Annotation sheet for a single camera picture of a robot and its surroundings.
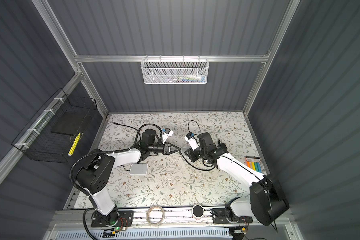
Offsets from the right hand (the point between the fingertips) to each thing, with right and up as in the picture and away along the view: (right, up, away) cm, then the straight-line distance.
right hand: (188, 152), depth 84 cm
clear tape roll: (-21, -29, -10) cm, 37 cm away
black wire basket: (-67, +12, -13) cm, 69 cm away
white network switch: (-30, -11, +5) cm, 32 cm away
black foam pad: (-63, +17, -7) cm, 65 cm away
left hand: (-5, +1, 0) cm, 5 cm away
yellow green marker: (-54, +6, -15) cm, 57 cm away
